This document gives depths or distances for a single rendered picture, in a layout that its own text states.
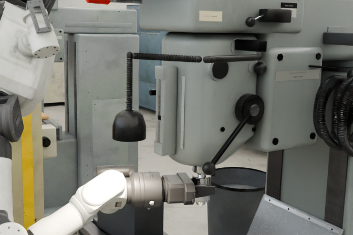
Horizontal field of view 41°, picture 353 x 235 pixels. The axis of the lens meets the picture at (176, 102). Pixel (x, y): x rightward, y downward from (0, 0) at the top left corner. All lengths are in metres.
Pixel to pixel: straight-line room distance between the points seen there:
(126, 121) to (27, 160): 1.91
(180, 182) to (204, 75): 0.29
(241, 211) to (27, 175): 1.34
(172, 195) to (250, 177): 2.37
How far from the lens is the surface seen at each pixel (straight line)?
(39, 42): 1.17
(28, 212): 2.95
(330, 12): 1.29
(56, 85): 9.60
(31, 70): 1.25
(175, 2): 1.04
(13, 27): 1.30
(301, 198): 1.50
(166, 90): 1.09
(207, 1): 1.01
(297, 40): 1.21
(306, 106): 1.24
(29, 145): 2.84
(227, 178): 3.52
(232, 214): 3.16
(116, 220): 1.62
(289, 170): 1.51
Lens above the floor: 1.65
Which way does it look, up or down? 9 degrees down
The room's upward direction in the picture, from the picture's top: 1 degrees clockwise
